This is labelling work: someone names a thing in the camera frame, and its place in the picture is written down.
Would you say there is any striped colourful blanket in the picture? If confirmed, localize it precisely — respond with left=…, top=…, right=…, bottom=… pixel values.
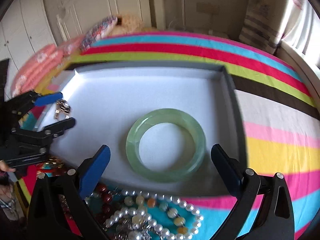
left=15, top=31, right=320, bottom=240

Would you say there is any green jade bangle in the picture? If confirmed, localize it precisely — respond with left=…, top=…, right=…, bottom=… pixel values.
left=126, top=108, right=206, bottom=183

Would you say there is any gold scarf ring cluster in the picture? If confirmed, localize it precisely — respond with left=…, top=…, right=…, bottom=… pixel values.
left=54, top=99, right=71, bottom=120

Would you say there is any patterned beige curtain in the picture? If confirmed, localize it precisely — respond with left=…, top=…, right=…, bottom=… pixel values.
left=239, top=0, right=305, bottom=54

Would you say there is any grey shallow jewelry box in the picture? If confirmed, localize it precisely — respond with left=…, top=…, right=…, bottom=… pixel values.
left=50, top=61, right=247, bottom=197

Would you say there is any beige plush toy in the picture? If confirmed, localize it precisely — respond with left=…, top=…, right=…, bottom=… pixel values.
left=109, top=14, right=144, bottom=36

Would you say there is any round embroidered cushion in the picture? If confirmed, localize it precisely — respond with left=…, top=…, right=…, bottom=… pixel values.
left=80, top=16, right=118, bottom=51

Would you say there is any person left hand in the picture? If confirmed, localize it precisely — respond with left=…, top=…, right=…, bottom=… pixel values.
left=0, top=160, right=16, bottom=172

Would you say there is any long pearl necklace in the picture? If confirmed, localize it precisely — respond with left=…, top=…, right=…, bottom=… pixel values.
left=103, top=188, right=205, bottom=240

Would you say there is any white wardrobe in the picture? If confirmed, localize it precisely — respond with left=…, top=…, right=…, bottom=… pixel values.
left=1, top=0, right=55, bottom=86

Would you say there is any multicolour stone bead bracelet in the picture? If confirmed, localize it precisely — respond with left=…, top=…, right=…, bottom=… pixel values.
left=123, top=194, right=189, bottom=235

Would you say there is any window frame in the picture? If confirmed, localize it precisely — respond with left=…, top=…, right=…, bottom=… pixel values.
left=274, top=4, right=320, bottom=93

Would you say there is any white wooden headboard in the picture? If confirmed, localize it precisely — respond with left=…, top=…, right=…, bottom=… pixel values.
left=44, top=0, right=165, bottom=44

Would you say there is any wall power socket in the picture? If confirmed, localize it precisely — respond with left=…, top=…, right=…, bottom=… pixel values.
left=196, top=2, right=220, bottom=15

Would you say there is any dark red bead bracelet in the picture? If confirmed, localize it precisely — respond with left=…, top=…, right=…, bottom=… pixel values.
left=96, top=182, right=113, bottom=215

